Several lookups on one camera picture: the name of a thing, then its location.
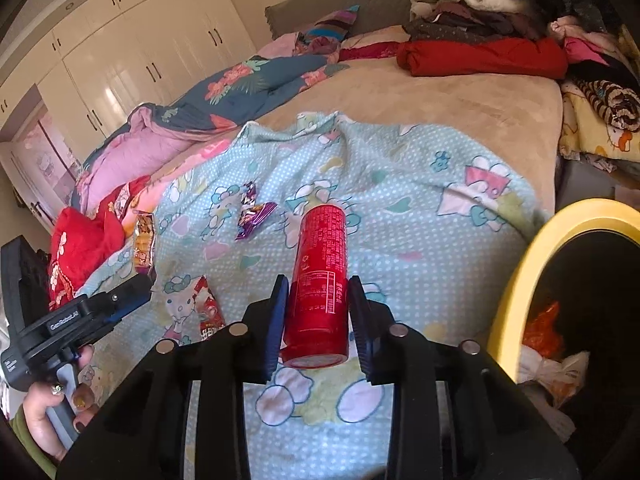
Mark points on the white wardrobe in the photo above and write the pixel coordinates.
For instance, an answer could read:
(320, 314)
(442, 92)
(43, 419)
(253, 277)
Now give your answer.
(125, 55)

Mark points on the red white snack wrapper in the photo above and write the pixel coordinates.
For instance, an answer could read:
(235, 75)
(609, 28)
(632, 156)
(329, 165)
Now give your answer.
(210, 310)

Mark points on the white plastic bag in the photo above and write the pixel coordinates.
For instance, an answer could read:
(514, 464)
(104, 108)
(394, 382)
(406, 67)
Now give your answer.
(550, 372)

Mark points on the red drink can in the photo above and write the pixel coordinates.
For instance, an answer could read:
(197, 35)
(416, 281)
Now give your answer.
(320, 270)

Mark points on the rolled red garment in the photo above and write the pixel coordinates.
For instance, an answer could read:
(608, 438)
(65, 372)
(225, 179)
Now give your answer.
(480, 57)

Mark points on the grey dotted garment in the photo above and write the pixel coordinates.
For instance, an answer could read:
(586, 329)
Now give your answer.
(465, 27)

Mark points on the orange snack packet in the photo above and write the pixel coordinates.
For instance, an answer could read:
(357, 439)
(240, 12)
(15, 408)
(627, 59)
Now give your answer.
(145, 245)

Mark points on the person's left forearm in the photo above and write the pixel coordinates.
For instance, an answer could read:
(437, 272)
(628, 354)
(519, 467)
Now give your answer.
(30, 445)

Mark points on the yellow rimmed trash bin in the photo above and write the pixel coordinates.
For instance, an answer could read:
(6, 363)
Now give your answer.
(520, 280)

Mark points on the brown striped garment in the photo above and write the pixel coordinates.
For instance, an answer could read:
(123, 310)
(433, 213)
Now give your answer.
(615, 100)

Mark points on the striped pillow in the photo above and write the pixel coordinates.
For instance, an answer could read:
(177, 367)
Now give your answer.
(330, 27)

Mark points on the pink cartoon cabinet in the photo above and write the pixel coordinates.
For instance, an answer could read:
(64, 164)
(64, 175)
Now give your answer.
(45, 160)

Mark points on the beige bed sheet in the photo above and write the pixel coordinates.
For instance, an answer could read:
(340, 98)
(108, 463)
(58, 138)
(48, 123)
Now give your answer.
(450, 105)

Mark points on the beige garment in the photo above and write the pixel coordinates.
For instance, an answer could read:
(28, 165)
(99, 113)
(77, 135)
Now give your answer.
(435, 2)

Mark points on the blue floral quilt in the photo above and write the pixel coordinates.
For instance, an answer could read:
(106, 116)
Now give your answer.
(235, 85)

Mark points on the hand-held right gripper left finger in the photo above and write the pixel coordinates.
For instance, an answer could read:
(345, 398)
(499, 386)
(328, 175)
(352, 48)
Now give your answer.
(276, 340)

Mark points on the pink cartoon blanket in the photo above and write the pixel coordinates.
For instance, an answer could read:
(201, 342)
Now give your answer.
(200, 160)

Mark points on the light blue cartoon blanket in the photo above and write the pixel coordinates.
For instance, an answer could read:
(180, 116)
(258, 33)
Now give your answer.
(400, 220)

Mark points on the pink garment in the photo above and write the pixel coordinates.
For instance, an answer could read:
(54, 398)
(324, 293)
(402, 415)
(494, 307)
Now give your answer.
(580, 40)

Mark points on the red plastic bag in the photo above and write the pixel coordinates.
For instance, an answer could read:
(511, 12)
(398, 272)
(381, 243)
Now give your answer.
(545, 330)

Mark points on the purple foil wrapper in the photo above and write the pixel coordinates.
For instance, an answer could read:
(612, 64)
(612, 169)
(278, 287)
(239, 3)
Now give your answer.
(252, 215)

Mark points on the yellow cartoon blanket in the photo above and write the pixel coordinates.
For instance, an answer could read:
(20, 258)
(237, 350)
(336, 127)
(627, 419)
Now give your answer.
(585, 130)

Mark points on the person's left hand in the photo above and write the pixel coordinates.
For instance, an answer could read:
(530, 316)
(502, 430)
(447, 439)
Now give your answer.
(37, 412)

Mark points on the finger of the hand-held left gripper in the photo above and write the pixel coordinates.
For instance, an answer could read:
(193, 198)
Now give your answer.
(125, 295)

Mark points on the red lace cloth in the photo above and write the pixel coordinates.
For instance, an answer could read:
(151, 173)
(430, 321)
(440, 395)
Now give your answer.
(370, 52)

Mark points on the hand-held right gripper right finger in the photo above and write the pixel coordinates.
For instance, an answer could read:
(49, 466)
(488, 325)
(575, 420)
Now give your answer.
(361, 340)

